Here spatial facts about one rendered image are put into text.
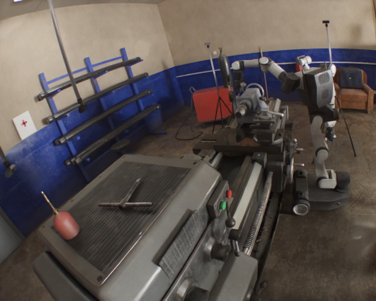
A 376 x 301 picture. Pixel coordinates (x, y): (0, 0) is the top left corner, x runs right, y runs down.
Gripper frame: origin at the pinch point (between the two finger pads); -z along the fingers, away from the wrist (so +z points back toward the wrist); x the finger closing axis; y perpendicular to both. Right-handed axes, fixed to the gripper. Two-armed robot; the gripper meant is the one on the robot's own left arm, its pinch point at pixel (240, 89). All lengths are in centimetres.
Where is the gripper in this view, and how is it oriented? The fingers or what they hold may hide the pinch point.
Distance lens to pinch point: 192.5
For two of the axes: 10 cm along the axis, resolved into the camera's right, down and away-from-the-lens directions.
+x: -8.4, 4.2, -3.4
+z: -2.4, -8.6, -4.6
